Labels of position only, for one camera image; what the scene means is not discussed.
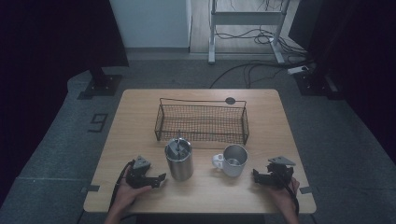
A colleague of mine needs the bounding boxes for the white power strip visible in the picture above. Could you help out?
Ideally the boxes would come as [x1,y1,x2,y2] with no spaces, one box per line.
[286,64,310,76]

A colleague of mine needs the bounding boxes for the white cabinet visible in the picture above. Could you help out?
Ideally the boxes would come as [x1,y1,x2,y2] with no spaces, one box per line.
[108,0,193,49]

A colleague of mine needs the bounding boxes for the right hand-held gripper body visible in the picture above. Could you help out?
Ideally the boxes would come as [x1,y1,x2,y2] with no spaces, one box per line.
[266,156,297,189]

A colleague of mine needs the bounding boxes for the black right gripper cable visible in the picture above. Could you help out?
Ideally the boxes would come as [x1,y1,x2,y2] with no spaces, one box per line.
[279,173,301,217]

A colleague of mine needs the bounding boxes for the white desk frame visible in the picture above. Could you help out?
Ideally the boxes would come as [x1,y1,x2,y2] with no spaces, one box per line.
[207,0,292,65]

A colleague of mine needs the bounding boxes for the black floor cables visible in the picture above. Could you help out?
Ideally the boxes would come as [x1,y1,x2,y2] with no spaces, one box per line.
[208,0,312,90]

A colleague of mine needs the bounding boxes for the person's left hand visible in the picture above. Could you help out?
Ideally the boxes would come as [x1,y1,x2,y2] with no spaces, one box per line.
[113,165,154,214]

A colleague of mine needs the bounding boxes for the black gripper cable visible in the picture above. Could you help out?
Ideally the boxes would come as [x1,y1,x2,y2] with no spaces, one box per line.
[279,173,301,217]
[107,160,136,213]

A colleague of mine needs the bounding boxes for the steel tumbler with straw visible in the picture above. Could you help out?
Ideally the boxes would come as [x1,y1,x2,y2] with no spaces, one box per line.
[163,129,194,182]

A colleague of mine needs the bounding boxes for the black stand base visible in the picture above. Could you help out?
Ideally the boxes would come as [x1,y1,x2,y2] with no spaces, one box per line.
[293,68,344,101]
[77,66,123,101]

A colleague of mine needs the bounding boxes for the dark wire mesh basket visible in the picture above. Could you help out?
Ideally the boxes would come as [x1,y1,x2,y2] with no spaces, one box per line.
[153,97,250,147]

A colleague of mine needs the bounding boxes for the person's right hand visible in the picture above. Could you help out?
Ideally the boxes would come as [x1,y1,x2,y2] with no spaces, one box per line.
[268,176,301,217]

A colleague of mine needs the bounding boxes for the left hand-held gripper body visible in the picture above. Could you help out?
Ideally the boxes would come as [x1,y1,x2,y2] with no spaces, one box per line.
[125,155,157,189]

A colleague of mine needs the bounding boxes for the white mug with steel inside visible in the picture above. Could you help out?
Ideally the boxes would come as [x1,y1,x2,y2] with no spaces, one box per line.
[211,143,249,178]

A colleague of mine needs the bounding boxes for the black curtain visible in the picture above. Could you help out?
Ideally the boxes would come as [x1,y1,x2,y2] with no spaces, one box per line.
[288,0,396,157]
[0,0,130,208]

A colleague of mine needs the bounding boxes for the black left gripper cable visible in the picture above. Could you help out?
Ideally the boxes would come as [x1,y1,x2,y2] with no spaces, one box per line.
[107,160,136,213]

